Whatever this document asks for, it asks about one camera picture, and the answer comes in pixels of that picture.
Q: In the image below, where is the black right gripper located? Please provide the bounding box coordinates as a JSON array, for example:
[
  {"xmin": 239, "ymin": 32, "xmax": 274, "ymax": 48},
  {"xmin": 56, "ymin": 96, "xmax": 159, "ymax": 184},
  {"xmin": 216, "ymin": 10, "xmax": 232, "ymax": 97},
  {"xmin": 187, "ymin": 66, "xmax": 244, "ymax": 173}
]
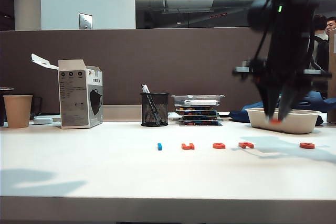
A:
[{"xmin": 248, "ymin": 58, "xmax": 313, "ymax": 124}]

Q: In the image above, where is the beige paper pulp bowl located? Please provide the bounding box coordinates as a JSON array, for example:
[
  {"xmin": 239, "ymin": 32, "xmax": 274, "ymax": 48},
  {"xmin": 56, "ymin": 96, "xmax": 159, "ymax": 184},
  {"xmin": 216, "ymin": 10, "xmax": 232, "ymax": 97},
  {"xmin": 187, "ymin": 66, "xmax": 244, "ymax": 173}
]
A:
[{"xmin": 246, "ymin": 108, "xmax": 321, "ymax": 134}]

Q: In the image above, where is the person with dark hair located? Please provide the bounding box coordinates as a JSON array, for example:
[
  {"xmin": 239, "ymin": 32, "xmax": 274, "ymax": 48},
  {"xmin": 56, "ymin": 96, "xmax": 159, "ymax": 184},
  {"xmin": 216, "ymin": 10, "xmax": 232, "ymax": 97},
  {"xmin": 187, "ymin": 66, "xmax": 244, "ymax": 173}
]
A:
[{"xmin": 312, "ymin": 13, "xmax": 329, "ymax": 72}]

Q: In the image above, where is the person with glasses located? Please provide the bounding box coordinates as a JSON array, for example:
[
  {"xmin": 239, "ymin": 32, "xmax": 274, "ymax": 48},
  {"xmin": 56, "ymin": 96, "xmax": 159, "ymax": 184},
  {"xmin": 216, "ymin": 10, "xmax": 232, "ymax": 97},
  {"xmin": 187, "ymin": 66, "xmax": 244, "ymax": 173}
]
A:
[{"xmin": 324, "ymin": 16, "xmax": 336, "ymax": 35}]

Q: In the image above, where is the clear tray with markers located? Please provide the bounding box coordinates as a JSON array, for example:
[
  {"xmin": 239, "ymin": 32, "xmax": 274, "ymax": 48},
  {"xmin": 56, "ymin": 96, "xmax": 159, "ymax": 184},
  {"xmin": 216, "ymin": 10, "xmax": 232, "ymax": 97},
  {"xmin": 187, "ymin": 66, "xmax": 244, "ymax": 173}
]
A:
[{"xmin": 171, "ymin": 94, "xmax": 225, "ymax": 108}]

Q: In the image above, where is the black mesh pen holder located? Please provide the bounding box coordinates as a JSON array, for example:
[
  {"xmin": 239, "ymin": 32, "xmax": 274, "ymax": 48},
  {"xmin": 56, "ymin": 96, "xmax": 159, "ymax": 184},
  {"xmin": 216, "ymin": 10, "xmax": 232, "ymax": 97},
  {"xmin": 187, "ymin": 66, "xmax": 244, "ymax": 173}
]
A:
[{"xmin": 140, "ymin": 92, "xmax": 169, "ymax": 127}]

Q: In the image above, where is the dark brown desk partition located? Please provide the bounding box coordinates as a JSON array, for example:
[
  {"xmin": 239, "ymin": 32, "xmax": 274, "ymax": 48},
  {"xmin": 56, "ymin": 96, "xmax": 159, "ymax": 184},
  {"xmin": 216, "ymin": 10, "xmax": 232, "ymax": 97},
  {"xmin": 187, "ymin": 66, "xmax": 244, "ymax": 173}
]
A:
[{"xmin": 0, "ymin": 28, "xmax": 336, "ymax": 107}]

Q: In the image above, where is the clear capped pen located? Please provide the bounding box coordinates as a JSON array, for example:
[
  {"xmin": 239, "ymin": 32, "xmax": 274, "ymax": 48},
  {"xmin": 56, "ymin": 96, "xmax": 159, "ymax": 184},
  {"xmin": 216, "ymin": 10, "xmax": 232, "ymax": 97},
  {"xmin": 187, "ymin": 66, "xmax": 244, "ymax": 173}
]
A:
[{"xmin": 141, "ymin": 84, "xmax": 161, "ymax": 125}]

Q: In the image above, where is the grey face mask box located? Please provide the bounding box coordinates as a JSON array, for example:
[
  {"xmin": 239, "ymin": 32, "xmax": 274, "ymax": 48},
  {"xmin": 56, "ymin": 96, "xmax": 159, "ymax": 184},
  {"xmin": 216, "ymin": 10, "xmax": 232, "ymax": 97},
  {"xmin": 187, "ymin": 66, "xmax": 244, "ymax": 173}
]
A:
[{"xmin": 30, "ymin": 53, "xmax": 103, "ymax": 130}]

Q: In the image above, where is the white earbuds case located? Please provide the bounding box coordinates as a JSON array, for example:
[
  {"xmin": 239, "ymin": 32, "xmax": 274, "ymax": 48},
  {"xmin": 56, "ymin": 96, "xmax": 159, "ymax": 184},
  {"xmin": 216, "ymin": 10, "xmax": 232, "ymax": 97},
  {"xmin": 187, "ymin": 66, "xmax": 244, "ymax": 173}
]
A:
[{"xmin": 33, "ymin": 115, "xmax": 53, "ymax": 125}]

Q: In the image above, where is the brown paper cup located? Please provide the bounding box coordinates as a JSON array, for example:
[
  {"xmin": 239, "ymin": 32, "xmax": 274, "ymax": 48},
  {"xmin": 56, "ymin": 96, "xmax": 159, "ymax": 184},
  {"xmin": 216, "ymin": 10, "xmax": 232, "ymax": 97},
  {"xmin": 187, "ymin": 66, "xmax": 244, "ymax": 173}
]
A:
[{"xmin": 3, "ymin": 94, "xmax": 34, "ymax": 129}]

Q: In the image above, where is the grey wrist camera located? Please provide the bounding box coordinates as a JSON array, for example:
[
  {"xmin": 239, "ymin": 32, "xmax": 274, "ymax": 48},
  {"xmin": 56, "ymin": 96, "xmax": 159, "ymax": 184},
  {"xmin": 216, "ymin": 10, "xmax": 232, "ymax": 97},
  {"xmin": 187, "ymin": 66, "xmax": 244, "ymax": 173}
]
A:
[{"xmin": 232, "ymin": 65, "xmax": 332, "ymax": 78}]

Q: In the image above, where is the black camera cable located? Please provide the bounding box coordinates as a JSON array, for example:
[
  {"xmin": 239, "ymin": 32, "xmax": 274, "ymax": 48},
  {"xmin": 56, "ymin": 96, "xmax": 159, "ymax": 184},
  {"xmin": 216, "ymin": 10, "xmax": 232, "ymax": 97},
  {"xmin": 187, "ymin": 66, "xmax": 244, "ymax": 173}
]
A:
[{"xmin": 251, "ymin": 0, "xmax": 276, "ymax": 63}]

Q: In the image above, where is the metal wall plate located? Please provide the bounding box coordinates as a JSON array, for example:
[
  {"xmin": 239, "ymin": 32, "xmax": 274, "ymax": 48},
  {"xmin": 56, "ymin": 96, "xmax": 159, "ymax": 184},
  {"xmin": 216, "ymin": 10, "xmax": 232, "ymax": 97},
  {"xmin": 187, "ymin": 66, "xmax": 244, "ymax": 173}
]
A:
[{"xmin": 78, "ymin": 12, "xmax": 93, "ymax": 30}]

